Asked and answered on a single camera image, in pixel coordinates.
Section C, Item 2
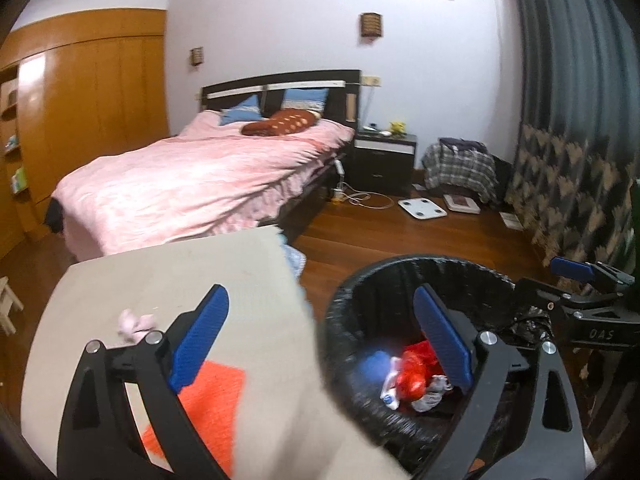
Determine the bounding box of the crumpled pink tissue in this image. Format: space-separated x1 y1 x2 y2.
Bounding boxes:
118 309 157 343

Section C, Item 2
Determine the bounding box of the small white stool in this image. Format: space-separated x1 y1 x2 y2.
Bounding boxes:
0 276 25 336

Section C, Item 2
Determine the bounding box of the white bathroom scale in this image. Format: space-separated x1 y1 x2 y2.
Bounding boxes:
397 196 447 221

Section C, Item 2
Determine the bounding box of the orange red mat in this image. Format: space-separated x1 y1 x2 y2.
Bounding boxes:
140 360 248 478

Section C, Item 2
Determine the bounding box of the white floor cable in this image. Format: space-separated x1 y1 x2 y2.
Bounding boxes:
345 190 396 209

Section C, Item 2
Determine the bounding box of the dark wooden headboard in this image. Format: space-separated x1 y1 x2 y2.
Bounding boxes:
200 69 362 133

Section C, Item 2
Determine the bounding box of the wooden wardrobe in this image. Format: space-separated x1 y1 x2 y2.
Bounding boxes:
0 7 171 261

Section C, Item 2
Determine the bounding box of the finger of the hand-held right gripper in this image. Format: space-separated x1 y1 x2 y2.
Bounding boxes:
514 277 596 313
550 256 638 287

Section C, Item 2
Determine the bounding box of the dark patterned curtain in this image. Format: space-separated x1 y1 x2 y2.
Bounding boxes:
502 0 640 306

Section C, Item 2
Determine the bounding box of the white plastic bag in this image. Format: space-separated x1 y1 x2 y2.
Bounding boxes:
414 375 453 413
380 357 402 409

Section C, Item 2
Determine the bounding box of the brown dotted cushion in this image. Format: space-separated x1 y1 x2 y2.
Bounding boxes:
240 109 322 137

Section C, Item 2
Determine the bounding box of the plaid shirt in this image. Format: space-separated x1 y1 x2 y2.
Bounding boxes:
422 137 498 206

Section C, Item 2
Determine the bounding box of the blue pillow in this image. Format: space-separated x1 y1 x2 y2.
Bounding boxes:
219 94 263 126
281 87 330 111

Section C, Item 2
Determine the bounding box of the white and red scale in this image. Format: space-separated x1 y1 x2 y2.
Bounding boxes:
442 192 482 215

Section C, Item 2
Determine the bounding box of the trash bin with black liner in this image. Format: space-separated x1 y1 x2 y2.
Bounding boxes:
322 255 556 476

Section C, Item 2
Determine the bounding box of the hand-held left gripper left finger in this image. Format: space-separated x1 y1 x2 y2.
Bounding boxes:
56 284 236 480

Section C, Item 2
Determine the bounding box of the dark bed frame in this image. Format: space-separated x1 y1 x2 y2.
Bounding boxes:
260 150 351 241

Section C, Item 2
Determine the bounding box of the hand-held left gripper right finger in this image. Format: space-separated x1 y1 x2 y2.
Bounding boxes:
413 284 587 480

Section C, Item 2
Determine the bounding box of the red plastic bag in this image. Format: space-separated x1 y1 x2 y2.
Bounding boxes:
395 340 446 401

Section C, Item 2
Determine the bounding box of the pink bed duvet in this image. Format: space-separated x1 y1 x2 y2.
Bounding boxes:
50 110 356 256

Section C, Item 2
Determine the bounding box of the blue patterned cloth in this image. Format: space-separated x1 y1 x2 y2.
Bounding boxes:
282 242 308 278

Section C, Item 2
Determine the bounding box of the dark nightstand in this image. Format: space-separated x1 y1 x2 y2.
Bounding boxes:
350 130 418 198

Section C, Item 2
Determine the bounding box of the blue plastic bag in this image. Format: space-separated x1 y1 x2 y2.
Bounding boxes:
352 352 391 386

